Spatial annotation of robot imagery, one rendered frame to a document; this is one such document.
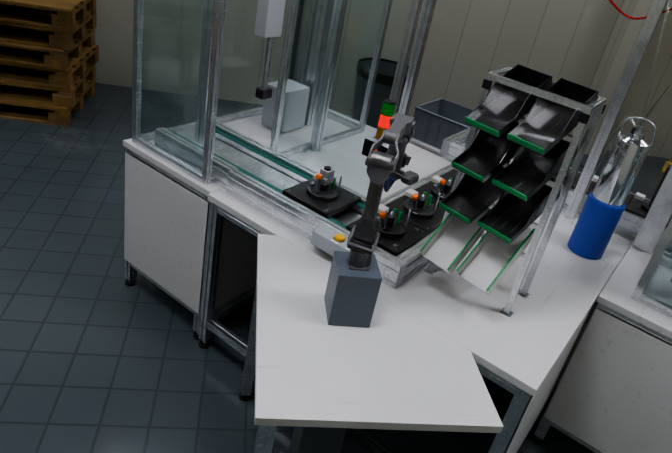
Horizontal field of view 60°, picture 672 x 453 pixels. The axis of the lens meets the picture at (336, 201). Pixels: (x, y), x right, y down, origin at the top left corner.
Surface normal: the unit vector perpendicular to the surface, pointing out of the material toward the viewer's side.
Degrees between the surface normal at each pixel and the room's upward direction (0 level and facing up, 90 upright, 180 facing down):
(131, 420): 0
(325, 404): 0
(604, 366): 90
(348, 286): 90
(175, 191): 90
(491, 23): 90
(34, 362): 0
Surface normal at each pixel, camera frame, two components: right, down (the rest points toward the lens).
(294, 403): 0.18, -0.87
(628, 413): -0.60, 0.28
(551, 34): 0.11, 0.48
